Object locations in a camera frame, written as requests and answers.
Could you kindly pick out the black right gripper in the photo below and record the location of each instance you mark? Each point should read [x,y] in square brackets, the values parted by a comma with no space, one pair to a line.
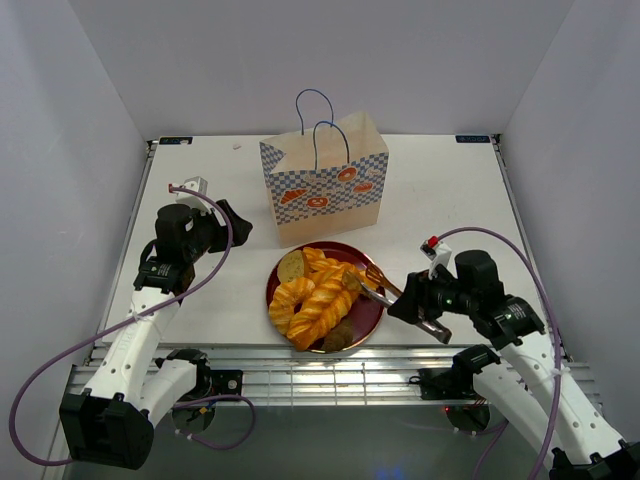
[415,297]

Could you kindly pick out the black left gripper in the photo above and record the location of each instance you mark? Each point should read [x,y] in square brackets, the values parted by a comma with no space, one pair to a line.
[240,227]

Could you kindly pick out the metal serving tongs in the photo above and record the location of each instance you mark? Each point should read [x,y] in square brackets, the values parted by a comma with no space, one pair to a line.
[374,274]

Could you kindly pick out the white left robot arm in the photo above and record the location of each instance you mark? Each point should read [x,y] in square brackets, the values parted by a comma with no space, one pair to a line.
[112,421]

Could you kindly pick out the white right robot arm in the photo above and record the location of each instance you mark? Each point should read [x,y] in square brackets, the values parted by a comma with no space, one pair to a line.
[515,369]

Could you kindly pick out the brown chocolate bread lump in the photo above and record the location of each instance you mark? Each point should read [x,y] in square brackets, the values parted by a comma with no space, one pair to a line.
[339,337]

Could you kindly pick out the long twisted bread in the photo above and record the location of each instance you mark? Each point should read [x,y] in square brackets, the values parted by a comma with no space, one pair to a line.
[327,305]

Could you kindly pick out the checkered paper bag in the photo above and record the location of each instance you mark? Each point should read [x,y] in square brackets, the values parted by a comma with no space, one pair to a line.
[326,179]

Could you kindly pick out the left blue corner label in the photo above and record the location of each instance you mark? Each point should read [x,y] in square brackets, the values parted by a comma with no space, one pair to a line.
[175,140]

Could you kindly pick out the blue corner label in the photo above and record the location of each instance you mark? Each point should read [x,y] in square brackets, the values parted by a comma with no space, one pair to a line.
[175,140]
[473,139]

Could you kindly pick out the right blue corner label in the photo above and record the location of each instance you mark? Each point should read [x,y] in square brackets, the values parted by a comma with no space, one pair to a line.
[473,139]

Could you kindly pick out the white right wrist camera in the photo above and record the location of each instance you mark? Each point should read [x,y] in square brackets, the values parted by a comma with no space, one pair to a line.
[439,254]

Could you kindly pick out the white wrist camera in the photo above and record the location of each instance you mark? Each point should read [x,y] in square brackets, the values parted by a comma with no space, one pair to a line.
[439,254]
[182,193]

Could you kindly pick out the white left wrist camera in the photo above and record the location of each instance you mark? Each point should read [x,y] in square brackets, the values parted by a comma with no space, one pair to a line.
[182,193]

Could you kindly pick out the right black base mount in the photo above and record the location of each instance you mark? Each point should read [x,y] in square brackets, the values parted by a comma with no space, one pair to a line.
[444,384]

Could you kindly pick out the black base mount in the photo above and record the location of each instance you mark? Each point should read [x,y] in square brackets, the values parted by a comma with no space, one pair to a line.
[223,382]
[444,384]

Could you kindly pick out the round glazed ring bread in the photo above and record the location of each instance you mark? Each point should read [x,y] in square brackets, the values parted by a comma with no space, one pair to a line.
[287,296]

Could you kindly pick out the aluminium frame rail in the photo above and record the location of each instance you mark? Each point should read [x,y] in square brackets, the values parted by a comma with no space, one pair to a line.
[376,376]

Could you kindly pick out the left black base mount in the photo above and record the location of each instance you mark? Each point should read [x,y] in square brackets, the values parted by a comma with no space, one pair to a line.
[223,382]

